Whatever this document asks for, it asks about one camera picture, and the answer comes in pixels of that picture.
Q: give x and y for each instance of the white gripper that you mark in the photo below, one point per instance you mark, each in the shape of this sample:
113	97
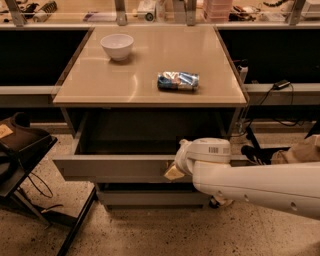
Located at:
181	158

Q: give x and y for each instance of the grey top drawer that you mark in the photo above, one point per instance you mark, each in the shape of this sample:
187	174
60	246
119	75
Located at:
136	145

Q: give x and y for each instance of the grey drawer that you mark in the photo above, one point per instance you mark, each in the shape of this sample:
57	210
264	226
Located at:
136	145
119	198

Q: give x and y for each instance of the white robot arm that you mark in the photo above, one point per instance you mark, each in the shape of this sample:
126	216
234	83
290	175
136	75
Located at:
291	188

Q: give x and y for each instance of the grey bottom drawer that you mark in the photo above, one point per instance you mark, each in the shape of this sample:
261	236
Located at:
119	198

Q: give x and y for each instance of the grey drawer cabinet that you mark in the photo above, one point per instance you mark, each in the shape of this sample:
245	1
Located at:
98	82

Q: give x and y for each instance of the crumpled white cloth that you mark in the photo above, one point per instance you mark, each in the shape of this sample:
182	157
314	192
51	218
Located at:
222	202

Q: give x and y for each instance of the black shoe upper right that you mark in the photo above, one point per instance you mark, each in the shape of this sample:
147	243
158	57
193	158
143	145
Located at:
253	154

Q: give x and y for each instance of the blue foil snack bag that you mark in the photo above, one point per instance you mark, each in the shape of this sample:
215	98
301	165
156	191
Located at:
175	80

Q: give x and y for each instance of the black power adapter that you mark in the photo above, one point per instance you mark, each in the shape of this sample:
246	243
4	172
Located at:
280	85

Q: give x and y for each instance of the person leg beige trousers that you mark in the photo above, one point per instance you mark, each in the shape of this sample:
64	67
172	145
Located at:
306	151

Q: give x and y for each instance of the white ceramic bowl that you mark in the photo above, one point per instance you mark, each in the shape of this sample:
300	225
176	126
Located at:
117	46

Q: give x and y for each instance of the black chair left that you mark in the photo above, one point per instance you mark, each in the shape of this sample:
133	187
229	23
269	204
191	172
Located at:
22	147

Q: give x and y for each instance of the pink storage box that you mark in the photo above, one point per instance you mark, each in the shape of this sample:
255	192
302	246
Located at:
217	8

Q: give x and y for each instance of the black stand frame right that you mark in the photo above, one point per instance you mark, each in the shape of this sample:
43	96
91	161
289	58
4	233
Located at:
268	152

